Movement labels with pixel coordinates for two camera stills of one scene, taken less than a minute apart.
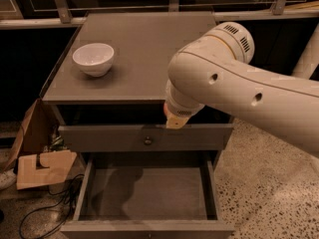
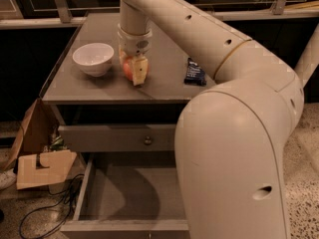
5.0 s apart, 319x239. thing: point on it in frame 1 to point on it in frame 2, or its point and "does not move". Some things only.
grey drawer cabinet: (108, 92) does not move
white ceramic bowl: (95, 58) does not move
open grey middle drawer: (159, 194) does not move
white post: (310, 58) does not move
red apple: (165, 110) to (128, 67)
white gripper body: (183, 113) to (135, 46)
